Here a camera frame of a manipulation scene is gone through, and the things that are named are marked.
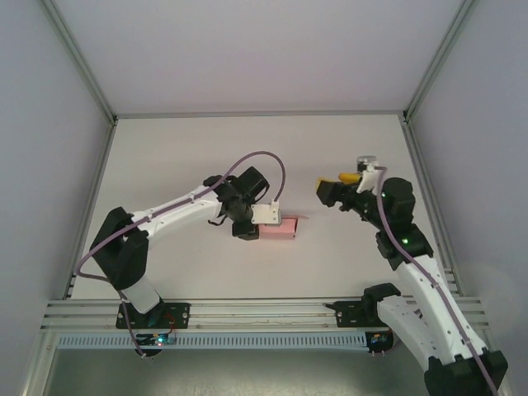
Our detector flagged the pink paper box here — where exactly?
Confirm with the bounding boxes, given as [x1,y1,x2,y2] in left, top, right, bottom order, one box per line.
[257,214,310,242]

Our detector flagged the circuit board with green light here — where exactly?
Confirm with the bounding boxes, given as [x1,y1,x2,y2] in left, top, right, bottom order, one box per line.
[135,332,177,347]

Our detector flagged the grey metal panel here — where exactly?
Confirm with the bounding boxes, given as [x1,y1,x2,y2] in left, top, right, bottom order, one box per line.
[45,329,486,396]

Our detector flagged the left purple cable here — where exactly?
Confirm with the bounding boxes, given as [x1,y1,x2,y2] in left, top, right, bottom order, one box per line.
[75,150,288,360]

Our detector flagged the purple cable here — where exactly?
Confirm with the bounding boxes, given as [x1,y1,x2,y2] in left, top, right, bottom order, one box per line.
[75,150,288,360]
[373,165,501,396]

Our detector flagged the aluminium table side rail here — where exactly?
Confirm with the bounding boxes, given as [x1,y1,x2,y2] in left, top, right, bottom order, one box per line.
[22,119,119,396]
[402,119,509,396]

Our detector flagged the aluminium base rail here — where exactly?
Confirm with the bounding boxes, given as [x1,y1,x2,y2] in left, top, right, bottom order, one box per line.
[40,299,488,332]

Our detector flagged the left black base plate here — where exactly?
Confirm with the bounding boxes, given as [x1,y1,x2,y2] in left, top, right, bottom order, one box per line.
[116,303,191,330]

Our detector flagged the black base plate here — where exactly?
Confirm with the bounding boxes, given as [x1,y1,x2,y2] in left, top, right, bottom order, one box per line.
[332,300,393,329]
[116,303,191,330]

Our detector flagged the white slotted cable duct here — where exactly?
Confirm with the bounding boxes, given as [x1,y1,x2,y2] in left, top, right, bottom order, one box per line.
[55,332,368,351]

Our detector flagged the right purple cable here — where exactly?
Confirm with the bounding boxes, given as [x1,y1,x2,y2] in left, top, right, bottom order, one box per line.
[373,165,501,396]

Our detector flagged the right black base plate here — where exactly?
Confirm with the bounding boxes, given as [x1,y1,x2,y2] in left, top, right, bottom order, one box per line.
[332,300,393,329]

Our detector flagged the aluminium frame post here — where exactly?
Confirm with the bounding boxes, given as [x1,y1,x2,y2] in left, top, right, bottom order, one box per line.
[40,0,120,127]
[402,0,475,125]

